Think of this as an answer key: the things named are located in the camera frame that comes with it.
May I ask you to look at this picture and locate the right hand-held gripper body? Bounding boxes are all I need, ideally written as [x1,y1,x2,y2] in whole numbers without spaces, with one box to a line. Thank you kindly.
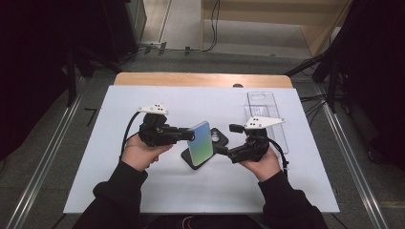
[226,115,287,164]

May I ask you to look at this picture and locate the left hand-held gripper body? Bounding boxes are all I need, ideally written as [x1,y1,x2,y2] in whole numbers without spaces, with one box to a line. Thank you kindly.
[137,102,180,148]

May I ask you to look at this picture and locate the black phone case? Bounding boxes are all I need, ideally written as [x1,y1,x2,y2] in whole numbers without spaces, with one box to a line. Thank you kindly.
[181,127,229,171]

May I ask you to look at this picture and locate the smartphone with green-blue screen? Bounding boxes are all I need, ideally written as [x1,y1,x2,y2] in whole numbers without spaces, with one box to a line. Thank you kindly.
[186,120,215,168]

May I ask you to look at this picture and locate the person's right hand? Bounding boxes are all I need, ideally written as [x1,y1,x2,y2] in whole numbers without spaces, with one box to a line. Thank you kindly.
[240,146,284,183]

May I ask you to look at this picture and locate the person's left hand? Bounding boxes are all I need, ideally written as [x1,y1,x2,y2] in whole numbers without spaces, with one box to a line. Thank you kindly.
[120,135,173,173]

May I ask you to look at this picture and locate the clear plastic phone case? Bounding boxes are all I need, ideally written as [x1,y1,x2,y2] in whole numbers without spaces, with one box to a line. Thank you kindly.
[244,91,290,156]

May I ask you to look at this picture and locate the white table board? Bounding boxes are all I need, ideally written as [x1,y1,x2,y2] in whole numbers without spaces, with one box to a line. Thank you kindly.
[62,84,341,215]

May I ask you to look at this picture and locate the person's dark clothing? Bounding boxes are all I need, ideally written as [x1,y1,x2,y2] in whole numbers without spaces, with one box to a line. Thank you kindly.
[147,214,266,229]

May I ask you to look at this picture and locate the black metal stand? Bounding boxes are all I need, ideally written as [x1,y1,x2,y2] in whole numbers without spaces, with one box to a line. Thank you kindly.
[286,47,343,114]
[64,47,123,108]

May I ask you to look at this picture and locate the black cabinet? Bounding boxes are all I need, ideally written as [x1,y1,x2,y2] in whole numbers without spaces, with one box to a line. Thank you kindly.
[100,0,148,63]

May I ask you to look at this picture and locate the light wooden platform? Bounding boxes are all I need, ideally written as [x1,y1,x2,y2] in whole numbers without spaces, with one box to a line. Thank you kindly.
[200,0,355,59]

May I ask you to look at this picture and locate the black curtain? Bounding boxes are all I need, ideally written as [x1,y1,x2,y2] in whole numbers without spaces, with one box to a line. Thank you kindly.
[330,0,405,175]
[0,0,128,161]

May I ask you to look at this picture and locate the left hand-held gripper cable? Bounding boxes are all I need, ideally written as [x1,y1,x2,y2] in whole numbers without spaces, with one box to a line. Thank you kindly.
[119,111,143,158]

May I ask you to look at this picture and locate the hand-held gripper cable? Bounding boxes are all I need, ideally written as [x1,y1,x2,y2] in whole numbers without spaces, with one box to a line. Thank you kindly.
[119,111,143,158]
[267,137,290,179]

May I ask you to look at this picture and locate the right hand-held gripper cable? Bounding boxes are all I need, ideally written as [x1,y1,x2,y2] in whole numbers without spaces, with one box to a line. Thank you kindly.
[267,137,290,179]

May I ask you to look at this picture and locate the black floor cables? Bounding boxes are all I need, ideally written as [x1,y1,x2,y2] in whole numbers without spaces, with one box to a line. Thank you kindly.
[299,93,330,127]

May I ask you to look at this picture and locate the metal floor rail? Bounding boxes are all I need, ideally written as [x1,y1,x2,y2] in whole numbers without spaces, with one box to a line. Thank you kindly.
[320,100,390,229]
[5,94,84,229]

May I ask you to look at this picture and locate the black hanging cable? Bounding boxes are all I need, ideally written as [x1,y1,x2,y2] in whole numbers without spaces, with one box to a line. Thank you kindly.
[202,0,222,53]

